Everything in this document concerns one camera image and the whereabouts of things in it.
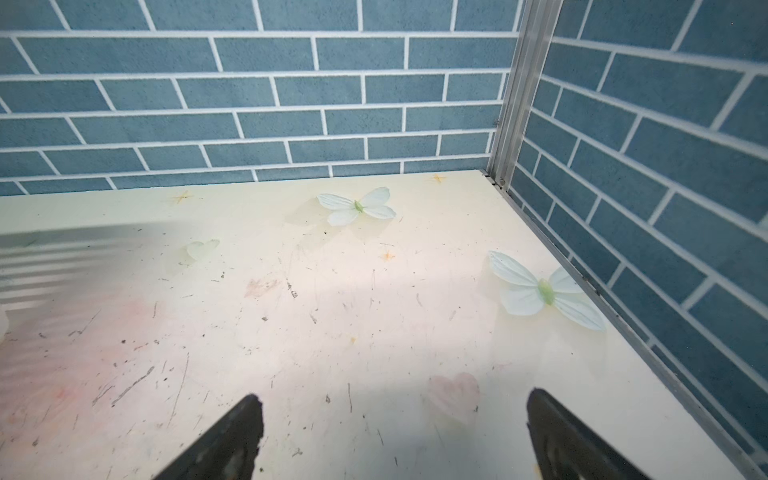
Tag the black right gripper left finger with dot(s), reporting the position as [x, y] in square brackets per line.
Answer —
[227, 450]

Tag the aluminium right corner post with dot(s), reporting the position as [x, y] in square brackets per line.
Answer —
[537, 22]

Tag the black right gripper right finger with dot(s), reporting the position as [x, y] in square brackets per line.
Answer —
[567, 448]

